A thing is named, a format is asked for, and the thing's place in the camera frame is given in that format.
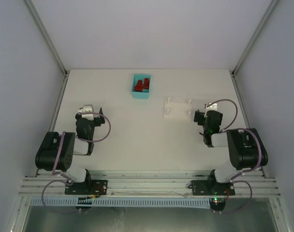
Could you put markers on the white peg fixture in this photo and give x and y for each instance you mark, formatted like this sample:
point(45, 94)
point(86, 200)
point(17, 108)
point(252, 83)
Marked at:
point(180, 111)

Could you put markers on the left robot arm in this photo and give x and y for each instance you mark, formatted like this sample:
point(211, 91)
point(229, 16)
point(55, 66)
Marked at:
point(56, 152)

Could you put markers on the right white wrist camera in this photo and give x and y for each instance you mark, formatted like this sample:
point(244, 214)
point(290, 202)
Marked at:
point(210, 106)

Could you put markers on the aluminium corner post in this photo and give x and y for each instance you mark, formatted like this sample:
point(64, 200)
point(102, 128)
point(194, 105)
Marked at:
point(39, 24)
point(268, 12)

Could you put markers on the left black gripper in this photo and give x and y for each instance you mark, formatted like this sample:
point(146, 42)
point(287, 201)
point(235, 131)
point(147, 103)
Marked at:
point(96, 120)

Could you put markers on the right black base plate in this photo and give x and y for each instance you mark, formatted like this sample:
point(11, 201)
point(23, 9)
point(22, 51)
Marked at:
point(206, 188)

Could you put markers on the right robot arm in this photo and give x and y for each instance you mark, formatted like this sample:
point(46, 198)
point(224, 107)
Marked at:
point(245, 147)

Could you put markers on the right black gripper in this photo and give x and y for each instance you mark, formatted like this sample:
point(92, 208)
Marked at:
point(200, 118)

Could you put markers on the left aluminium corner post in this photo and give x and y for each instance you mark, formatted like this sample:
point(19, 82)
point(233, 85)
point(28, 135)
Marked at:
point(39, 24)

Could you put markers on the right aluminium corner post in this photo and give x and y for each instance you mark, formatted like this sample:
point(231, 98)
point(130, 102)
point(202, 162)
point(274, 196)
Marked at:
point(268, 12)

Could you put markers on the aluminium rail frame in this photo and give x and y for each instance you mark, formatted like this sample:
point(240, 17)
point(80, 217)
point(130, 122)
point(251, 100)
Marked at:
point(170, 184)

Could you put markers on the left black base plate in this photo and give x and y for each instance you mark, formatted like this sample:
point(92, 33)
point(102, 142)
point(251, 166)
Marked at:
point(93, 187)

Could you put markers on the grey slotted cable duct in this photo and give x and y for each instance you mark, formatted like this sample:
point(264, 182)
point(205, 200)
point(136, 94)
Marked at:
point(122, 202)

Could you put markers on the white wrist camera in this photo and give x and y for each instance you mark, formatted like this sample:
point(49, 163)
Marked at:
point(210, 106)
point(87, 112)

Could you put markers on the teal plastic bin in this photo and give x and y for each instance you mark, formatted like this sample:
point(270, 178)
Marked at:
point(145, 93)

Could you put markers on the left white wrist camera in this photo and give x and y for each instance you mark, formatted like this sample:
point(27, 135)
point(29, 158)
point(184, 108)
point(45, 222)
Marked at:
point(87, 112)

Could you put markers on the red large spring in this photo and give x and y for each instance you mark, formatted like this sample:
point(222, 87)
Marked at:
point(146, 83)

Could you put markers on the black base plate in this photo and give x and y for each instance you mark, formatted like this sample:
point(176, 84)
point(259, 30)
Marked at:
point(93, 187)
point(206, 188)

